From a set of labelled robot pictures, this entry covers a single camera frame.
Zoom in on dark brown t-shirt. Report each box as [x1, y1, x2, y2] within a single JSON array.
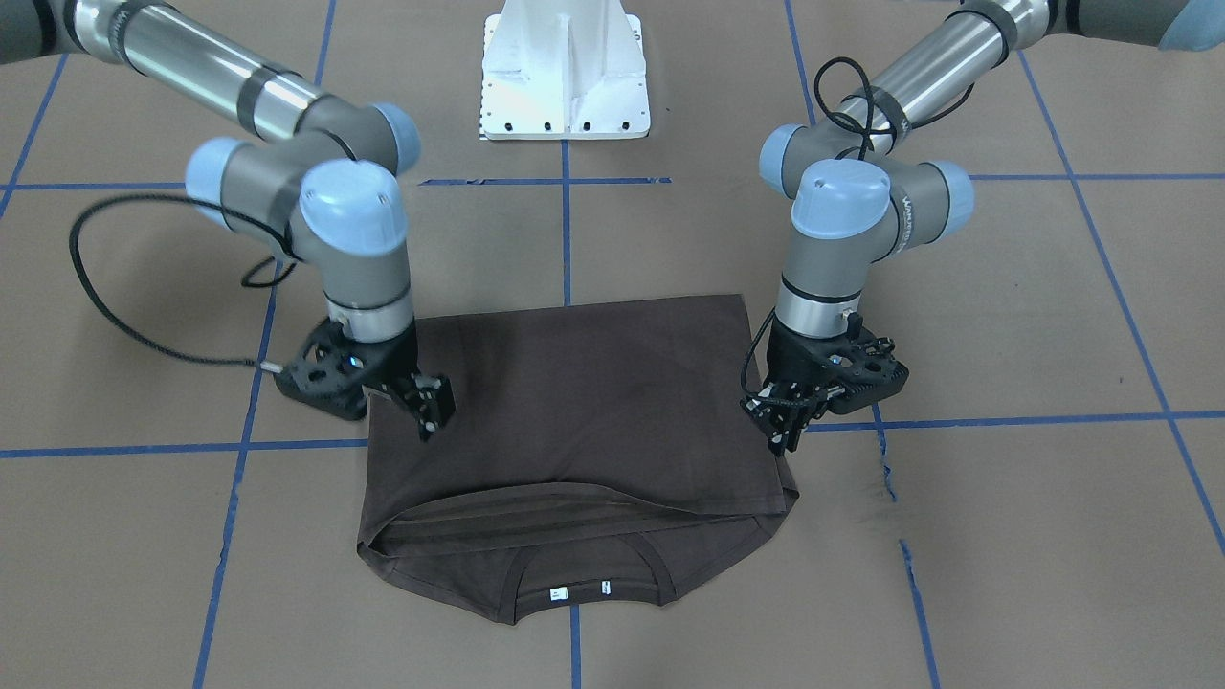
[[356, 294, 799, 625]]

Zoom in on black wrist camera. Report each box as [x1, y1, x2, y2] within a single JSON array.
[[273, 320, 372, 421], [827, 330, 910, 416]]

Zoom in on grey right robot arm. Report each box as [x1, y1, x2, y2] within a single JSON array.
[[2, 1, 456, 440]]

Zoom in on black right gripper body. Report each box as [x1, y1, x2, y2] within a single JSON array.
[[365, 322, 454, 427]]

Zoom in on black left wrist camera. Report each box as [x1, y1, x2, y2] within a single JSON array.
[[827, 330, 910, 416]]

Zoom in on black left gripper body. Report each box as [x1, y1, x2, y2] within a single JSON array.
[[741, 322, 858, 436]]

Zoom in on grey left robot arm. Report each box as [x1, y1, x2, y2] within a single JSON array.
[[741, 1, 1223, 456]]

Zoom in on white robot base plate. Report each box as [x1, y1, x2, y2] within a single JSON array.
[[479, 1, 652, 141]]

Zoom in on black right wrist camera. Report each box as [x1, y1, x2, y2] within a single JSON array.
[[273, 320, 372, 421]]

